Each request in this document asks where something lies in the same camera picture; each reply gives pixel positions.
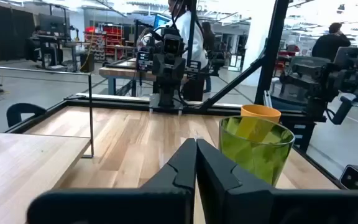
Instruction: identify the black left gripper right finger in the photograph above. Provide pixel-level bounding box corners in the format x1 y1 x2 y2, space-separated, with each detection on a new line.
196 139 358 224

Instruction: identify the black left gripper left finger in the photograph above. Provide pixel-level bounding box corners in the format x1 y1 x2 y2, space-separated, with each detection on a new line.
26 138 197 224

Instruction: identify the green faceted plastic cup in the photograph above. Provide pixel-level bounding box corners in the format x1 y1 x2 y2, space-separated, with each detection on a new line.
218 116 295 187

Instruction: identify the orange plastic cup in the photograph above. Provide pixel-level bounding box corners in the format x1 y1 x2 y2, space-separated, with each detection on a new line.
240 104 282 124

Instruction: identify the person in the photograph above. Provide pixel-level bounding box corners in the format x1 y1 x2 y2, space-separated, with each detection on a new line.
166 0 209 102
311 22 352 62
201 21 217 93

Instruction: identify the blue-lit computer monitor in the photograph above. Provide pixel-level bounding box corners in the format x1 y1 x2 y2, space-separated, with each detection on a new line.
152 14 171 29

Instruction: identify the wooden background table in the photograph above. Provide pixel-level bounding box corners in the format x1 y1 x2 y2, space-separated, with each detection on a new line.
98 57 158 96

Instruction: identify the red storage rack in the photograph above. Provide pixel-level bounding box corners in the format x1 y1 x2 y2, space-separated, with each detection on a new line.
84 24 124 62

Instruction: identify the black bin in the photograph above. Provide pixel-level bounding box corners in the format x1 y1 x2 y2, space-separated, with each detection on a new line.
79 52 95 73

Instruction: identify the black desk workstation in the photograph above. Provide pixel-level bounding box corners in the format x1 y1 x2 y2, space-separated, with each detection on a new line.
26 12 74 71

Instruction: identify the black chair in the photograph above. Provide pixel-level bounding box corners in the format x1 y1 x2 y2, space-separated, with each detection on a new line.
6 103 47 128

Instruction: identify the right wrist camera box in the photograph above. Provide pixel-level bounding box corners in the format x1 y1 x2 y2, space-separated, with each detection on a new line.
162 33 185 56

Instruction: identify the black metal frame post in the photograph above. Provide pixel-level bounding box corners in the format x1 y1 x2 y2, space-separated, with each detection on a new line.
197 0 290 110

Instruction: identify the wooden shelf with black frame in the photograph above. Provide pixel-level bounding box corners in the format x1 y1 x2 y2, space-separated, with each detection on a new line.
0 64 94 224

